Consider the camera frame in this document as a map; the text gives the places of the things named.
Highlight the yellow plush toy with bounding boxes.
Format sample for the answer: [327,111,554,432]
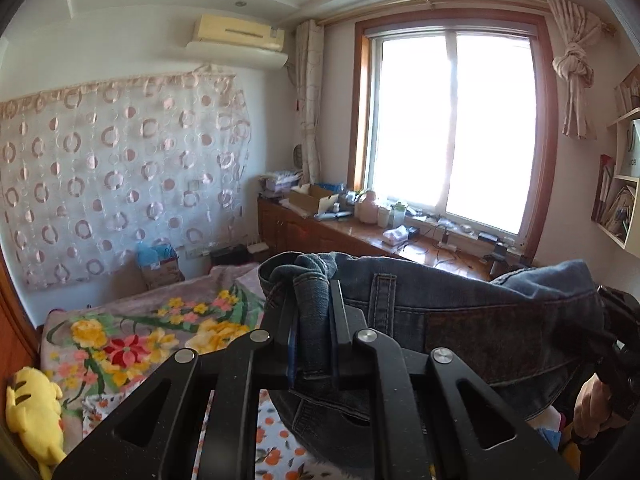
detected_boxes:
[5,367,67,479]

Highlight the open cardboard box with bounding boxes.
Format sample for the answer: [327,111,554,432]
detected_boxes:
[289,184,342,217]

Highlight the sheer circle pattern curtain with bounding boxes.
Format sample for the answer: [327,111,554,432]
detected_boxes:
[0,71,254,295]

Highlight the blue bag in carton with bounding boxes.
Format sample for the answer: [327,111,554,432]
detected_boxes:
[136,244,187,289]

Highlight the pale pink jug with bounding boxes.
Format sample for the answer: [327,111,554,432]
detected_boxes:
[354,190,379,224]

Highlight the white tissue box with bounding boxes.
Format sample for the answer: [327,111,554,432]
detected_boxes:
[382,225,412,247]

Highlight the wooden window cabinet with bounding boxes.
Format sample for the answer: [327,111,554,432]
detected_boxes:
[256,194,543,285]

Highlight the floral blanket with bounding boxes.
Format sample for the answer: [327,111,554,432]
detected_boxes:
[40,264,267,442]

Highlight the person's right hand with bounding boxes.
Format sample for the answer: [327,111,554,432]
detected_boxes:
[572,374,617,442]

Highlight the knotted beige window curtain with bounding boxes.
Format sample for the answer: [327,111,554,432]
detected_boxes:
[546,0,604,142]

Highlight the blue denim pants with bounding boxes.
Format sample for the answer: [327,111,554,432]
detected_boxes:
[257,251,608,463]

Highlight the wooden framed window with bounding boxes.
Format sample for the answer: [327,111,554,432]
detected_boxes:
[354,11,560,257]

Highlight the stack of papers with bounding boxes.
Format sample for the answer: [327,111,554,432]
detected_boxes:
[259,171,304,199]

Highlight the orange fruit print bed sheet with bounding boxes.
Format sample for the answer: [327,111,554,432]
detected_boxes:
[82,394,323,480]

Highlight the wall air conditioner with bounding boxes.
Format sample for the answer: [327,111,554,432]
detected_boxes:
[186,13,292,69]

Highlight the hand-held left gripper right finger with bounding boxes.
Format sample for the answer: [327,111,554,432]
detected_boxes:
[328,281,581,480]

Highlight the white wall shelf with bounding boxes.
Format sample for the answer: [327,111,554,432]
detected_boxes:
[591,64,640,252]

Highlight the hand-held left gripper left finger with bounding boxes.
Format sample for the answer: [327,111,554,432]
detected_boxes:
[52,290,302,480]

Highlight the black box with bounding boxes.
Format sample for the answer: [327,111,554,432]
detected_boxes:
[209,244,252,267]

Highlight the beige hanging window curtain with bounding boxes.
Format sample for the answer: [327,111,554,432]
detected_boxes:
[294,20,326,187]

